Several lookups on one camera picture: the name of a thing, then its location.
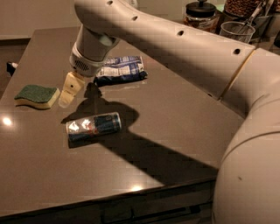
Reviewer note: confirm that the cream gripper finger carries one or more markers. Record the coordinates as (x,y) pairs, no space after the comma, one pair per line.
(73,84)

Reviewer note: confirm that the jar of brown nuts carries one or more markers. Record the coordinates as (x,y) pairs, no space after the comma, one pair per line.
(241,8)

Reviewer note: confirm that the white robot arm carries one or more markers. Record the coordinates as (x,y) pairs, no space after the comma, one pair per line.
(241,76)

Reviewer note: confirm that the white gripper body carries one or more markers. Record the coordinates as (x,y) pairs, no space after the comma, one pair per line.
(85,66)

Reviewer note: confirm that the blue silver redbull can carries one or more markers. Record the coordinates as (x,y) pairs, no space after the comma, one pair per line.
(93,126)

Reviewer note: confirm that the glass jar with black lid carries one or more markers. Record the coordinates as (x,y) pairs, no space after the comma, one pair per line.
(201,15)

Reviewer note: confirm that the blue white snack bag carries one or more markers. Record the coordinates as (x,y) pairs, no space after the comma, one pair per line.
(121,70)

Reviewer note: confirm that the metal whisk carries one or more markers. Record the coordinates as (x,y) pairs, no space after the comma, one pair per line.
(265,6)

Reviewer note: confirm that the small black white object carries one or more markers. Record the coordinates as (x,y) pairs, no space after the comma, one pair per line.
(11,67)

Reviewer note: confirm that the green and yellow sponge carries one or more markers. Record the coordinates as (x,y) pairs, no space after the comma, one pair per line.
(37,97)

